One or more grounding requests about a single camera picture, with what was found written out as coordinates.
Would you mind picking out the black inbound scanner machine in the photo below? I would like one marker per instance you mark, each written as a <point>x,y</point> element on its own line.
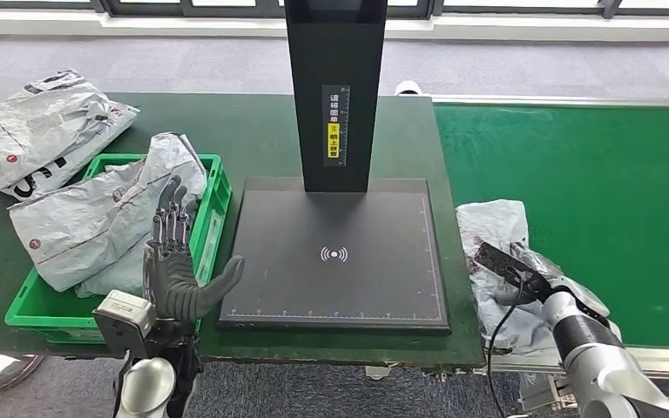
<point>334,277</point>

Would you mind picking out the white round roller cap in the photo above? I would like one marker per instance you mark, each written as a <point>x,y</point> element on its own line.
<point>409,87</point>

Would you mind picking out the white printed courier bag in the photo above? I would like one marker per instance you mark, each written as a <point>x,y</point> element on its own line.
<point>23,132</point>

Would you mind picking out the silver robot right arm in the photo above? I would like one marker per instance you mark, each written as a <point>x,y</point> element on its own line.
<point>600,357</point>

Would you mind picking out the grey parcel bag red smear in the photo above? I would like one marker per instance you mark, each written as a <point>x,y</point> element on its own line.
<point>80,231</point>

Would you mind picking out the black yellow scanner label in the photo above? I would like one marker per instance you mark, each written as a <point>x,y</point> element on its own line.
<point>334,127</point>

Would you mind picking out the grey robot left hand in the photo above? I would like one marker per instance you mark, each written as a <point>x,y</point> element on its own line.
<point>176,288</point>

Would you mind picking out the white bag black lettering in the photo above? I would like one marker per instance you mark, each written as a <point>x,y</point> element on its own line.
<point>80,150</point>

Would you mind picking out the green plastic crate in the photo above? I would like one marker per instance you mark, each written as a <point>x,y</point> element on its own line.
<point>213,213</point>

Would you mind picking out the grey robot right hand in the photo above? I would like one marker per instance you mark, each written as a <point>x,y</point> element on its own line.
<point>542,262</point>

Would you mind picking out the white table bracket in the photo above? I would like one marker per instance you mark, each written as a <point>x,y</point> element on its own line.
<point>378,372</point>

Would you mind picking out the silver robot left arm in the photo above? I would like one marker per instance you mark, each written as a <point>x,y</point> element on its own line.
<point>144,386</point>

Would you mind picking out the green conveyor belt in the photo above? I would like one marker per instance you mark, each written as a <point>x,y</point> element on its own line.
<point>571,173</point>

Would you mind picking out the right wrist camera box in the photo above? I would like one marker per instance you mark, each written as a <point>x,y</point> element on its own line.
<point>502,262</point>

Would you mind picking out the dark window frame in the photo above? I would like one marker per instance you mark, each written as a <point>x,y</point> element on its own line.
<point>103,6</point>

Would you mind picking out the plump grey parcel bag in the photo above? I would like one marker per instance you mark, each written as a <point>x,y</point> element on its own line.
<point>115,283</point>

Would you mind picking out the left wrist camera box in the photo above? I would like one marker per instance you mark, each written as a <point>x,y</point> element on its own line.
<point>121,317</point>

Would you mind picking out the round chrome stand base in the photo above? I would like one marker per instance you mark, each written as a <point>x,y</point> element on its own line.
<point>0,369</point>

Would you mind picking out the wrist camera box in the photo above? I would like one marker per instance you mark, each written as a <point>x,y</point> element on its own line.
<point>121,317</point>
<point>502,262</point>

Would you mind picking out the grey parcel bag dark stain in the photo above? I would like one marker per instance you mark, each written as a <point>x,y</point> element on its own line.
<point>490,225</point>

